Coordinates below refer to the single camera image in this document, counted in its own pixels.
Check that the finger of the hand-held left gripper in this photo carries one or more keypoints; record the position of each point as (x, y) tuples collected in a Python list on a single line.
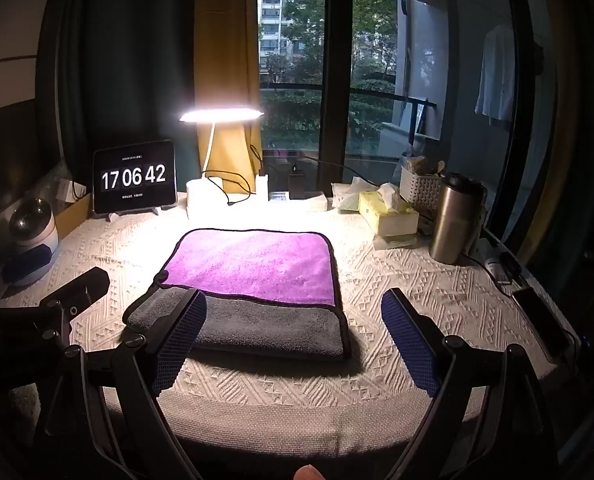
[(84, 282)]

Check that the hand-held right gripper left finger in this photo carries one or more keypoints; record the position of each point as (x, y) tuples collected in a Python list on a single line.
[(177, 342)]

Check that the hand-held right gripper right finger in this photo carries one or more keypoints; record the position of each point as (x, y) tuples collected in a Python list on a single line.
[(412, 345)]

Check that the grey towel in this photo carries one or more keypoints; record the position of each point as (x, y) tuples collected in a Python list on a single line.
[(277, 327)]

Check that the purple towel black trim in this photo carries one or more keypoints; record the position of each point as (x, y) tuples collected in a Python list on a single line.
[(257, 265)]

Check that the person's right hand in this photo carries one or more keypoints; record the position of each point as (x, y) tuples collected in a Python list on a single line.
[(310, 473)]

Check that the white textured tablecloth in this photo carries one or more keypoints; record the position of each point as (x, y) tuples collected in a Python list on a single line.
[(442, 285)]

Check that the white and blue round speaker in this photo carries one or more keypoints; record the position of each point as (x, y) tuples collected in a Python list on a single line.
[(32, 240)]

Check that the brown cardboard box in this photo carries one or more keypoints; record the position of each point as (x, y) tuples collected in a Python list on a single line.
[(77, 212)]

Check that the white tablet stand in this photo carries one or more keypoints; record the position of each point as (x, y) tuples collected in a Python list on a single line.
[(111, 216)]

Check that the white small bottle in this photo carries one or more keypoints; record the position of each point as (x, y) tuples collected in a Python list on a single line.
[(494, 264)]

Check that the tablet clock display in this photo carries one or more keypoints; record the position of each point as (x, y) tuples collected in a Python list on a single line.
[(134, 175)]

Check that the stainless steel tumbler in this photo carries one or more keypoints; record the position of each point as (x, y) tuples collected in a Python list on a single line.
[(454, 222)]

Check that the yellow tissue box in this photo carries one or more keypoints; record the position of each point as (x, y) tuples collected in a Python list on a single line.
[(387, 216)]

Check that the black phone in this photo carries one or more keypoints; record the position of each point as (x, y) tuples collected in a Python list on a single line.
[(542, 321)]

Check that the white desk lamp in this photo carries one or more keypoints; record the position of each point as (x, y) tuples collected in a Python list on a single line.
[(203, 200)]

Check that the white plastic basket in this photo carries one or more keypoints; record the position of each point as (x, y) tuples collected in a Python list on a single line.
[(422, 190)]

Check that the white tissue pack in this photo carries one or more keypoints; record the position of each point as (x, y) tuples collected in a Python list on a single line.
[(349, 196)]

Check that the white flat packet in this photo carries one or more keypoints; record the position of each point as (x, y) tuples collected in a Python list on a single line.
[(312, 202)]

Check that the white charger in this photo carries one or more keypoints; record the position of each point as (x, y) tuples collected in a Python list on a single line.
[(262, 187)]

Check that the black power adapter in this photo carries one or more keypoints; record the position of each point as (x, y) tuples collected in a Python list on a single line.
[(297, 185)]

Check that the dark curtain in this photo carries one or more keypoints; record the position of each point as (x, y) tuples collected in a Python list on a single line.
[(127, 60)]

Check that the yellow curtain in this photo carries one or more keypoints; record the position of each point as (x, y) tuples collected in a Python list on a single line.
[(224, 50)]

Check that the white hanging shirt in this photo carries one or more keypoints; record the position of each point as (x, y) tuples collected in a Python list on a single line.
[(497, 77)]

